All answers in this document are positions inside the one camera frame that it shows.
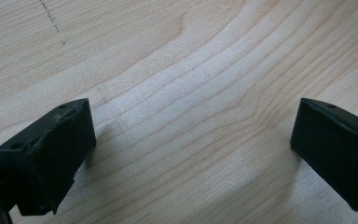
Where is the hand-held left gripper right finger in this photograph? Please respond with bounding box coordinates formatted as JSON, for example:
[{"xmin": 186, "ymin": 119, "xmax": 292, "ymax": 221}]
[{"xmin": 289, "ymin": 97, "xmax": 358, "ymax": 215}]

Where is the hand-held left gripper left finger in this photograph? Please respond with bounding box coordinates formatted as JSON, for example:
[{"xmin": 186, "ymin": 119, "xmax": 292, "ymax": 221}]
[{"xmin": 0, "ymin": 97, "xmax": 98, "ymax": 217}]

